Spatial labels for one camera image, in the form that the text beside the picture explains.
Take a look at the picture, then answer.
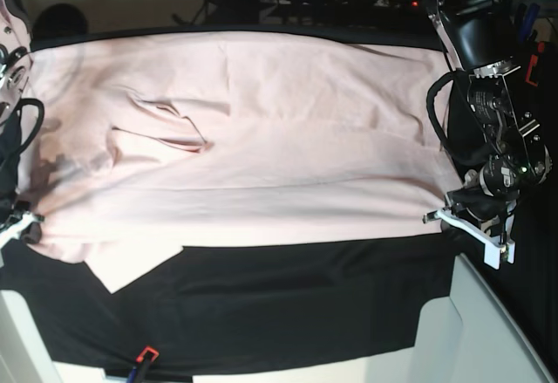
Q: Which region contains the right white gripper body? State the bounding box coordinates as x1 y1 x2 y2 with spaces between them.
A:
0 202 44 250

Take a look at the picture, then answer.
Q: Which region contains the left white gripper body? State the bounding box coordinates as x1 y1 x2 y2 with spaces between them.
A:
422 171 520 270

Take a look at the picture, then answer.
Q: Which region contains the pink T-shirt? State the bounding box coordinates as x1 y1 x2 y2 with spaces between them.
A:
20 32 459 292

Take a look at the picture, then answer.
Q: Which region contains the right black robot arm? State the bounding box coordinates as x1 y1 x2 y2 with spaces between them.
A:
1 0 44 246

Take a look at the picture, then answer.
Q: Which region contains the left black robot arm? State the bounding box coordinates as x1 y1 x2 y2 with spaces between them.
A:
424 0 552 269

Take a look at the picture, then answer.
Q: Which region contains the red black clamp bottom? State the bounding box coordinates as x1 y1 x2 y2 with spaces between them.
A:
126 345 160 383

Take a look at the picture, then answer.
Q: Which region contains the black table cloth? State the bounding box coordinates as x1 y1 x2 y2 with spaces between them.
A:
0 24 558 378

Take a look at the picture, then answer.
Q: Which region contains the red clamp right edge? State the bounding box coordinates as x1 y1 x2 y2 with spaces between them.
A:
525 42 546 87

